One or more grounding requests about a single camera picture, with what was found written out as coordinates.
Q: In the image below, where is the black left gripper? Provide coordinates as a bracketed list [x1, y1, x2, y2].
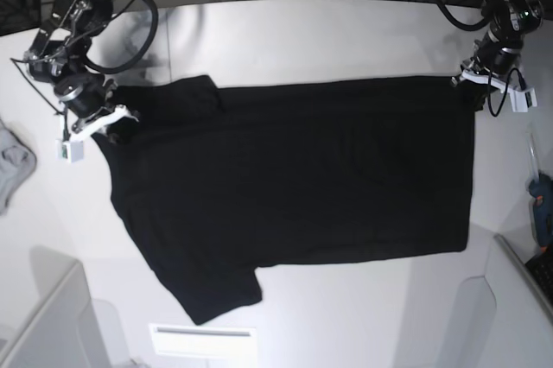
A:
[461, 30, 524, 112]

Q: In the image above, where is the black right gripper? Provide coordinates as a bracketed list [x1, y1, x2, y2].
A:
[54, 73, 143, 144]

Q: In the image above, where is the black T-shirt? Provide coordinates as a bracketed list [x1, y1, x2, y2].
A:
[93, 76, 475, 325]

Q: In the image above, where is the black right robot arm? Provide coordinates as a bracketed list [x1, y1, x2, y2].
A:
[22, 0, 159, 143]

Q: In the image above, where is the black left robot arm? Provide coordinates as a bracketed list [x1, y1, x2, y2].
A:
[434, 0, 544, 117]

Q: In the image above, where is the blue glue gun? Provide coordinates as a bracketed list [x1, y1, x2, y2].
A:
[528, 173, 552, 248]

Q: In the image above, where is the grey cloth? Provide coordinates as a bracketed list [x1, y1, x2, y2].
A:
[1, 122, 36, 215]

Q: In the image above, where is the black keyboard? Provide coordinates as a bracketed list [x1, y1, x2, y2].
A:
[525, 250, 553, 302]

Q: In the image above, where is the white label plate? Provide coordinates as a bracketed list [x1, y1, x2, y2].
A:
[149, 324, 257, 358]

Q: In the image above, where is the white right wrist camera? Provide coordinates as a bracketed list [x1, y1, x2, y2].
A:
[56, 105, 139, 163]

